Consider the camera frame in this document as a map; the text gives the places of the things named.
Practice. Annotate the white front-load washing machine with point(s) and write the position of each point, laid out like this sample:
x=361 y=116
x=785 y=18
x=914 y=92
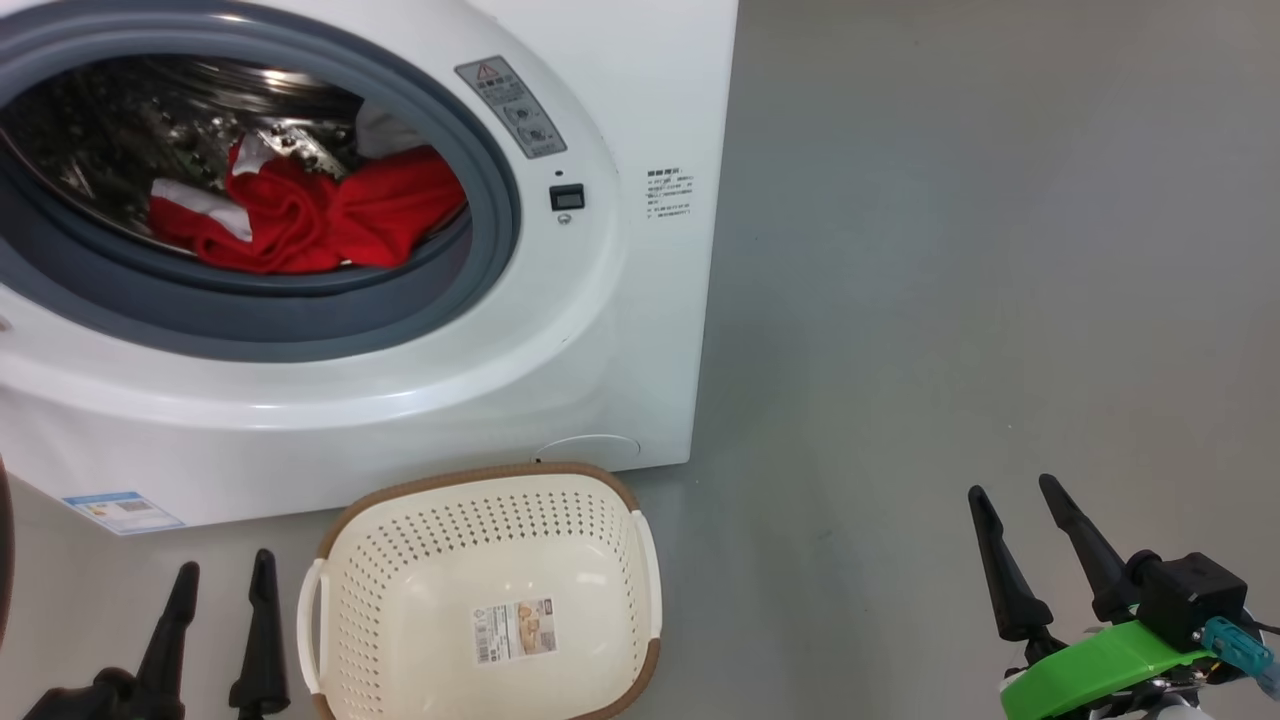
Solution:
x=600 y=350

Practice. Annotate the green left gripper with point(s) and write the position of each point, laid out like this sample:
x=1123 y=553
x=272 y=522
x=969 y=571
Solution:
x=90 y=700

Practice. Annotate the round glass washer door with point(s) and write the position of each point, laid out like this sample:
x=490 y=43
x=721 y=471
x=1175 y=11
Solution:
x=5 y=560

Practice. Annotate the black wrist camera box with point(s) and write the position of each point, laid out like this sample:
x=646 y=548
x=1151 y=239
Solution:
x=1190 y=595

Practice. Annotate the red and white clothing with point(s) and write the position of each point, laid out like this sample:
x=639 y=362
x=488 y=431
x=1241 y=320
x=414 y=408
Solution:
x=300 y=220

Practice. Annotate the cream perforated basket brown rim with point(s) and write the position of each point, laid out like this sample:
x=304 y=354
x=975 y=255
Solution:
x=420 y=600

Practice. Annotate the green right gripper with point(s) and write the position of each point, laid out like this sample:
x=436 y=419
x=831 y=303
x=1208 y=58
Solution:
x=1090 y=670

